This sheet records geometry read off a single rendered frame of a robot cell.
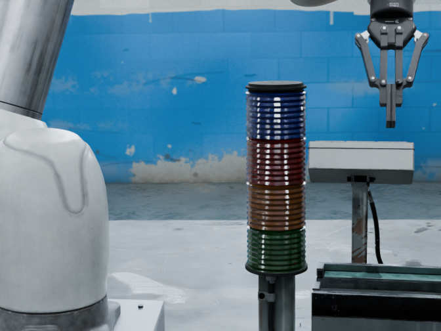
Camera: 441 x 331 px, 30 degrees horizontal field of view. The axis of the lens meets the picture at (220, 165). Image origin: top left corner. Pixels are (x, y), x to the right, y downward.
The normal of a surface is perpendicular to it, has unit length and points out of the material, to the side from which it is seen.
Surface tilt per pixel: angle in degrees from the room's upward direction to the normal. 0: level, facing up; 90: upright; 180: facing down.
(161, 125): 90
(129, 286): 0
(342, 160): 60
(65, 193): 76
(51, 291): 98
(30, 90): 92
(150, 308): 2
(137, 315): 2
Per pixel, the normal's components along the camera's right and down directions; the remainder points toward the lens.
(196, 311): -0.01, -0.99
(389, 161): -0.16, -0.34
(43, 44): 0.67, 0.15
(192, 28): -0.05, 0.17
